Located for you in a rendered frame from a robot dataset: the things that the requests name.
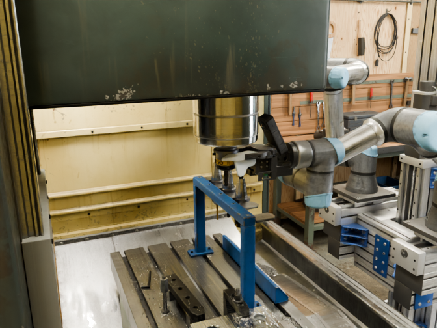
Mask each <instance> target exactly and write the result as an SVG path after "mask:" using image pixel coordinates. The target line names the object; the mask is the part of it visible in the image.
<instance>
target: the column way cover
mask: <svg viewBox="0 0 437 328"><path fill-rule="evenodd" d="M37 176H38V186H39V191H40V201H41V207H42V216H43V222H44V236H38V237H36V236H30V237H29V238H27V239H23V242H21V249H22V255H23V263H24V268H25V276H26V281H27V290H28V295H29V304H30V309H31V317H32V322H33V328H63V324H62V312H61V305H60V293H59V281H58V274H57V263H56V256H55V244H54V237H53V227H52V226H51V215H50V210H49V200H48V199H49V195H48V194H47V180H46V174H45V169H41V175H37Z"/></svg>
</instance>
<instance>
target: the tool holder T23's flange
mask: <svg viewBox="0 0 437 328"><path fill-rule="evenodd" d="M213 151H215V153H217V154H235V153H238V151H239V149H238V148H237V147H215V148H214V149H213Z"/></svg>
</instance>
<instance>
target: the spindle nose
mask: <svg viewBox="0 0 437 328"><path fill-rule="evenodd" d="M192 111H193V114H192V117H193V134H194V140H195V141H196V142H197V143H198V144H200V145H204V146H212V147H238V146H246V145H250V144H253V143H255V142H256V141H257V139H258V132H259V113H258V111H259V96H246V97H235V98H214V99H203V100H193V101H192Z"/></svg>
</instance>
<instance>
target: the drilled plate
mask: <svg viewBox="0 0 437 328"><path fill-rule="evenodd" d="M251 312H253V313H255V314H254V317H253V318H251V319H250V317H251V316H250V317H249V319H248V320H245V319H244V320H242V319H241V318H240V316H239V315H238V313H236V312H235V313H233V314H228V315H225V316H220V317H217V318H213V319H210V320H205V321H200V322H197V323H193V324H190V326H191V328H238V327H241V328H248V327H249V328H251V326H252V328H285V327H284V326H283V325H282V324H281V323H280V322H279V321H278V320H277V319H276V317H275V316H274V315H273V314H272V313H271V312H270V310H269V309H268V308H267V307H266V306H265V305H263V306H260V307H255V308H251V309H250V315H253V314H251ZM242 318H243V317H242ZM265 318H266V320H264V319H265ZM235 319H236V320H235ZM237 319H238V320H239V321H238V320H237ZM253 319H255V320H253ZM257 320H262V321H260V322H257ZM263 320H264V321H263ZM246 322H248V323H246ZM256 322H257V323H256ZM210 324H211V326H209V325H210ZM245 324H246V325H245ZM213 325H215V326H213ZM217 325H219V326H218V327H216V326H217Z"/></svg>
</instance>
